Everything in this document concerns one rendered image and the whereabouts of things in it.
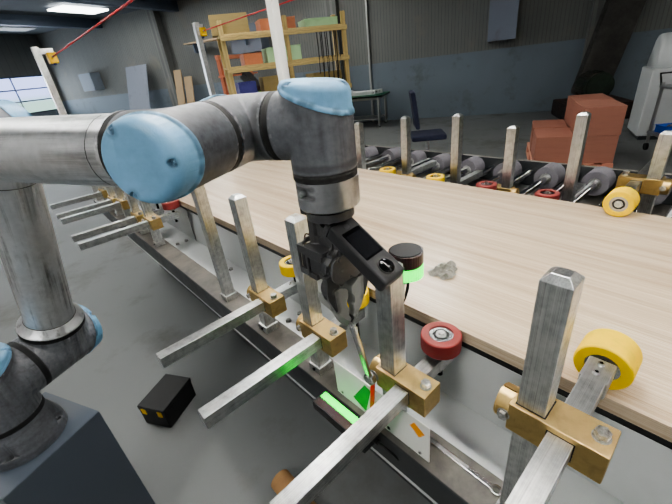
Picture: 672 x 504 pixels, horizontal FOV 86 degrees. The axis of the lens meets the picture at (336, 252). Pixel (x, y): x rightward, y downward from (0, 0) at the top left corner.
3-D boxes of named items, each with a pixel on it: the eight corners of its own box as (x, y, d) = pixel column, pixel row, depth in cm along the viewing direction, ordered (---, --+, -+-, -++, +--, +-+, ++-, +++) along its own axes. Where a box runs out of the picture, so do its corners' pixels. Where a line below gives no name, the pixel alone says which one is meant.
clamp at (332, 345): (330, 359, 82) (328, 342, 80) (295, 334, 92) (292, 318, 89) (349, 345, 86) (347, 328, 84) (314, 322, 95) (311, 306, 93)
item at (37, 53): (98, 201, 266) (31, 46, 220) (96, 198, 273) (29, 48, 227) (115, 196, 273) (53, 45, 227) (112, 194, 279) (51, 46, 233)
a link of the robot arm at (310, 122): (292, 77, 50) (361, 70, 47) (304, 166, 56) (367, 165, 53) (257, 83, 43) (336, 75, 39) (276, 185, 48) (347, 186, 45)
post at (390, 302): (398, 455, 79) (389, 268, 57) (386, 445, 82) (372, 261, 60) (408, 444, 81) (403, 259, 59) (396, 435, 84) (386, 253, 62)
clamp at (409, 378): (424, 418, 65) (424, 399, 63) (369, 380, 74) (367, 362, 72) (442, 399, 68) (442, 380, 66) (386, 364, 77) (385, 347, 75)
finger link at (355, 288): (343, 304, 67) (338, 261, 62) (367, 317, 63) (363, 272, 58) (331, 313, 65) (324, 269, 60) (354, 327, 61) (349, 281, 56)
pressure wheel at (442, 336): (446, 395, 72) (447, 351, 66) (413, 375, 77) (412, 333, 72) (467, 372, 76) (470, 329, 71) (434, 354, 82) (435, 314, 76)
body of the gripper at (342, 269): (334, 257, 64) (326, 192, 58) (370, 273, 58) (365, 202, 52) (300, 276, 59) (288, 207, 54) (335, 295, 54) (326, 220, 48)
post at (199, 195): (227, 302, 127) (189, 178, 107) (220, 297, 131) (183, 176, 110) (238, 296, 130) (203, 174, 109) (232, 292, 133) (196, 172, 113)
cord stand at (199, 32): (230, 164, 328) (195, 21, 277) (225, 163, 334) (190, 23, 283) (238, 162, 332) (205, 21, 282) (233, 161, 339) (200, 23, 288)
